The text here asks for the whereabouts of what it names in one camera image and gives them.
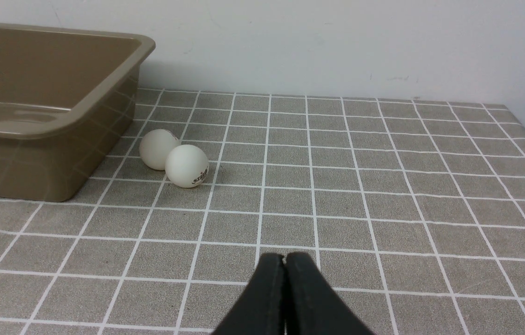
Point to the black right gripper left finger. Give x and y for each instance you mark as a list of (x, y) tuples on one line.
[(260, 309)]

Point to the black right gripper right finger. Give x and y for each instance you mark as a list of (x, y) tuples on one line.
[(312, 306)]

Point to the white ping-pong ball with logo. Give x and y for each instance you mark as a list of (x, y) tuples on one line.
[(187, 166)]

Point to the plain white ping-pong ball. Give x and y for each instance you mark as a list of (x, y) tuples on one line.
[(155, 147)]

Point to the grey checkered tablecloth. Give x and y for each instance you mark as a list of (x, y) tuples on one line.
[(413, 210)]

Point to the olive brown plastic bin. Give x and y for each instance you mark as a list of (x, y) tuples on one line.
[(66, 98)]

